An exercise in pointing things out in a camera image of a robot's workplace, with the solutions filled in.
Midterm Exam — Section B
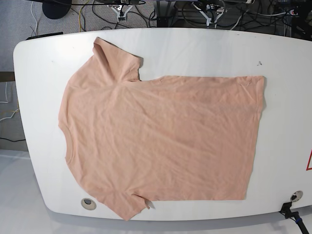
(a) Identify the white cable on floor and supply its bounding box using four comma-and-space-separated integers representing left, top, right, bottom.
30, 0, 39, 35

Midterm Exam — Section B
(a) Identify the peach T-shirt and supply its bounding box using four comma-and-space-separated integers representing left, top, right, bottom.
58, 38, 265, 220

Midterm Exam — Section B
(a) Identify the table cable grommet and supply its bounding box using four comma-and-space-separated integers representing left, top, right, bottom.
291, 191, 303, 202
81, 198, 97, 211

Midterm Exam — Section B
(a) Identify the black clamp with cable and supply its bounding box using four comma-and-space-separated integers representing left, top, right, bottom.
279, 202, 309, 234

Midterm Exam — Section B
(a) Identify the black round stand base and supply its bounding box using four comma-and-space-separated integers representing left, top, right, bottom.
42, 0, 72, 20

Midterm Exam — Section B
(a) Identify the left table cable grommet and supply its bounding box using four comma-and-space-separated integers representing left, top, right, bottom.
81, 198, 97, 211

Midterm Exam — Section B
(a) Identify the right table cable grommet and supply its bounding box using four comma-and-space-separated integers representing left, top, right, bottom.
291, 191, 303, 202

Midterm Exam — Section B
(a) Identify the yellow cable on floor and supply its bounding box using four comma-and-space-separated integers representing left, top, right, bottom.
78, 0, 91, 32

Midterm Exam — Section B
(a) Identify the black equipment base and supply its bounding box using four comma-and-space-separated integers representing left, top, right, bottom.
154, 0, 185, 28

